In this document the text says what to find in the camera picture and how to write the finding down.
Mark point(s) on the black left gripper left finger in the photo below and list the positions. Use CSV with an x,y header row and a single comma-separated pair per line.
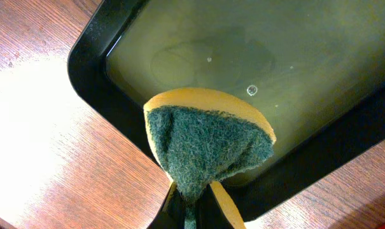
x,y
172,212

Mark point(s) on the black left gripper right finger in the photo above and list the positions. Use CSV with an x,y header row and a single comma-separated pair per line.
x,y
208,213

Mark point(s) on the yellow green scrub sponge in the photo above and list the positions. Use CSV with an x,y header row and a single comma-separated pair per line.
x,y
201,137

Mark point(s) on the black soapy water tray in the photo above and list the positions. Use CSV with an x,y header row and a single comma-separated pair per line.
x,y
315,69

